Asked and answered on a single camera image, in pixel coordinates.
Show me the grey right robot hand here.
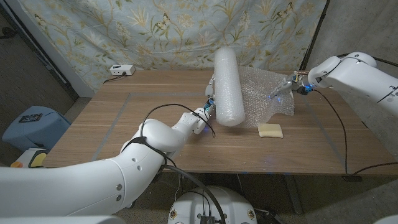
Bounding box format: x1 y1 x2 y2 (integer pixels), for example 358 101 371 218
267 70 312 100

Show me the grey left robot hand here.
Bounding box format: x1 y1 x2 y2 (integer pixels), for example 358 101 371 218
203 73 217 113

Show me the bubble wrap roll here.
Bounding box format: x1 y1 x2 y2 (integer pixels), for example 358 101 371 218
213 46 295 128

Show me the pale yellow sponge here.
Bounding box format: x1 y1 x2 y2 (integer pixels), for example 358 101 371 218
257 123 284 139

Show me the black backdrop stand pole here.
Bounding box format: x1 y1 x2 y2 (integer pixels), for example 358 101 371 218
298 0 330 71

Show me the white power strip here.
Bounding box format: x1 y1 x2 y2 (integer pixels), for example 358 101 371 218
109 64 136 77

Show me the grey table leg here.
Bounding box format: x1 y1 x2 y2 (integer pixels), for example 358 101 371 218
282 174 304 215

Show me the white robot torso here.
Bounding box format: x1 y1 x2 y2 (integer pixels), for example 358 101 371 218
167 185 258 224

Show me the floral blue backdrop cloth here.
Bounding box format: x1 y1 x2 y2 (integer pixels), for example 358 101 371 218
18 0 327 94

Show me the blue plastic bin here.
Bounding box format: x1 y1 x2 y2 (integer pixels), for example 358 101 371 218
1 105 72 152

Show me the white box with yellow pad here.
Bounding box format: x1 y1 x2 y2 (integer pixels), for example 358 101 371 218
11 147 50 169

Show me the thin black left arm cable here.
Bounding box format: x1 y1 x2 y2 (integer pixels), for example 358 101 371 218
139 103 216 139

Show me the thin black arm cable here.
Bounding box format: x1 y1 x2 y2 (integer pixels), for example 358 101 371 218
312 89 398 177
139 103 216 139

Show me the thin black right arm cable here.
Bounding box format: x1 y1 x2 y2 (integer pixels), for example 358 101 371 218
312 89 398 177

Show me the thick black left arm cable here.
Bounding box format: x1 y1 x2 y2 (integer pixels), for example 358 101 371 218
160 164 226 224

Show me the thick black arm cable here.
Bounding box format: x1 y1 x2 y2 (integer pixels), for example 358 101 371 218
160 164 226 224
337 52 398 68

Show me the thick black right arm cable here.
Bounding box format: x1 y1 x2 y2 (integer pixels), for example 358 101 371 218
337 52 398 68

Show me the black power strip cord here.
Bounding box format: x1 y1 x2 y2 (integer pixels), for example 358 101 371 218
102 73 127 84

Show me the grey slanted frame post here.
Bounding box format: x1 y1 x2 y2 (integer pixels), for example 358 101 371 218
6 0 96 98

